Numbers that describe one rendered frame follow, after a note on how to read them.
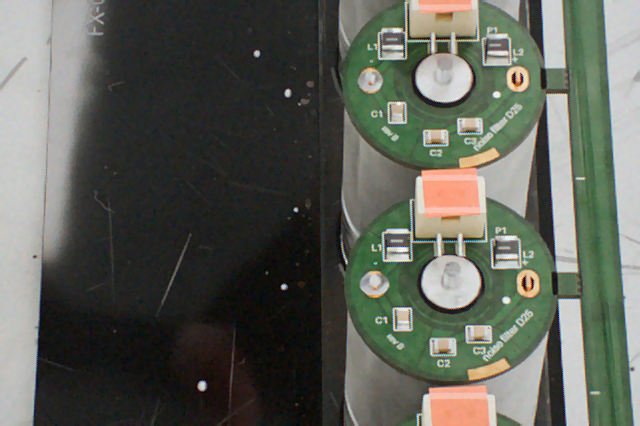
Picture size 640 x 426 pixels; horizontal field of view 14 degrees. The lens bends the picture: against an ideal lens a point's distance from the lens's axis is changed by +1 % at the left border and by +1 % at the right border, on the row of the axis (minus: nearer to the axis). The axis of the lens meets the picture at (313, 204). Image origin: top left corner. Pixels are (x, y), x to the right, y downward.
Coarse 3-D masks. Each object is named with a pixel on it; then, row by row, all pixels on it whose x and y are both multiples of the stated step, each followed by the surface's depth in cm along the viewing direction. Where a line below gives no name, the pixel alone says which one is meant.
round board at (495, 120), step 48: (480, 0) 33; (384, 48) 33; (480, 48) 33; (528, 48) 33; (384, 96) 33; (480, 96) 33; (528, 96) 33; (384, 144) 32; (432, 144) 32; (480, 144) 32
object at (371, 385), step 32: (448, 256) 31; (448, 288) 31; (480, 288) 31; (352, 352) 32; (544, 352) 32; (352, 384) 33; (384, 384) 32; (416, 384) 31; (480, 384) 31; (512, 384) 31; (352, 416) 34; (384, 416) 32; (512, 416) 32
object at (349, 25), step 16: (352, 0) 35; (368, 0) 35; (384, 0) 34; (400, 0) 34; (496, 0) 35; (512, 0) 35; (352, 16) 35; (368, 16) 35; (512, 16) 36; (352, 32) 36
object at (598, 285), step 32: (576, 0) 33; (576, 32) 33; (576, 64) 33; (576, 96) 33; (608, 96) 33; (576, 128) 32; (608, 128) 32; (576, 160) 32; (608, 160) 32; (576, 192) 32; (608, 192) 32; (576, 224) 32; (608, 224) 32; (608, 256) 31; (576, 288) 31; (608, 288) 31; (608, 320) 31; (608, 352) 31; (608, 384) 31; (608, 416) 31
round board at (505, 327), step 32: (384, 224) 32; (512, 224) 32; (352, 256) 31; (384, 256) 31; (416, 256) 31; (480, 256) 31; (512, 256) 31; (544, 256) 31; (352, 288) 31; (416, 288) 31; (512, 288) 31; (544, 288) 31; (352, 320) 31; (384, 320) 31; (416, 320) 31; (448, 320) 31; (480, 320) 31; (512, 320) 31; (544, 320) 31; (384, 352) 31; (416, 352) 31; (448, 352) 31; (480, 352) 31; (512, 352) 31; (448, 384) 31
